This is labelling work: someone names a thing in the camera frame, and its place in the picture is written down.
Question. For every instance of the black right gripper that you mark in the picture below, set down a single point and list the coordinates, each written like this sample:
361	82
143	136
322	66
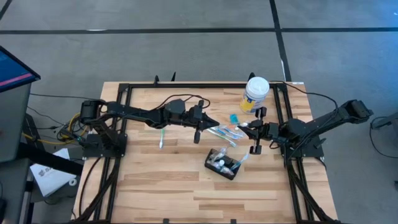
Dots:
269	132

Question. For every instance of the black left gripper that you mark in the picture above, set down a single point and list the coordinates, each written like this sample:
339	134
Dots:
195	118

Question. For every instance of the blue toothbrush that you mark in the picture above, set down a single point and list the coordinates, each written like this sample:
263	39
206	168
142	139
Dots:
222	132
240	160
237	134

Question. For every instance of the teal toothpaste tube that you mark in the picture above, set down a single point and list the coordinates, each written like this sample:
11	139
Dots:
234	119

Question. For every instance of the red toothbrush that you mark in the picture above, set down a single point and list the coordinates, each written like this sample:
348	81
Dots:
231	128

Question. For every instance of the green toothbrush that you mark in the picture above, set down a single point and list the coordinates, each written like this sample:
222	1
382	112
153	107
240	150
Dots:
222	152
225	140
162	138

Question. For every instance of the small teal mouthwash bottle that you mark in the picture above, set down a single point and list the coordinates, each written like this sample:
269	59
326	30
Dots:
221	162

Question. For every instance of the pink toothbrush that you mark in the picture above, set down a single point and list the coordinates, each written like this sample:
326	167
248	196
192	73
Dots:
228	171

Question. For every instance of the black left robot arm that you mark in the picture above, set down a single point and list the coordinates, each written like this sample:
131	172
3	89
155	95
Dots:
133	112

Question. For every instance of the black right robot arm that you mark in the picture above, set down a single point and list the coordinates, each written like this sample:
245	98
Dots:
326	119

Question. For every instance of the yellow disinfectant wipes canister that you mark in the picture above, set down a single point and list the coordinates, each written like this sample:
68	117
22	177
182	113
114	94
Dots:
255	93

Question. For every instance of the small black edge clip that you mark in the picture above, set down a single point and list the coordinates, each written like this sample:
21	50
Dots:
166	221
233	221

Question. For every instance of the grey floor stand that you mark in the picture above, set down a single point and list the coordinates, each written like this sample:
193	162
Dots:
388	121

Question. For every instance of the white tape roll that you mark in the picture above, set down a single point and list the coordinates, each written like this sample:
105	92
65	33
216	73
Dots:
70	181

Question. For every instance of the black desk beam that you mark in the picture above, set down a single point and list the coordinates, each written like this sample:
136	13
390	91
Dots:
53	160

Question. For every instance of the white printed booklet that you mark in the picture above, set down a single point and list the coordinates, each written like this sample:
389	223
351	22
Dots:
51	182

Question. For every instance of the grey cabinet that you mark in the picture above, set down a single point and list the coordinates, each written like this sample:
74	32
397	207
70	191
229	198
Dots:
14	124

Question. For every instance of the monitor with blue screen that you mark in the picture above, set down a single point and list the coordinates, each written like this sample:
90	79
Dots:
14	71

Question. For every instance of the black aluminium table frame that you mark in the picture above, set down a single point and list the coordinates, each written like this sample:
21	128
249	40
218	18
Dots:
202	85

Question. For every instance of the black frame clamp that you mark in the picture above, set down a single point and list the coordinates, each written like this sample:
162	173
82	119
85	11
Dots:
251	76
173	77
156	80

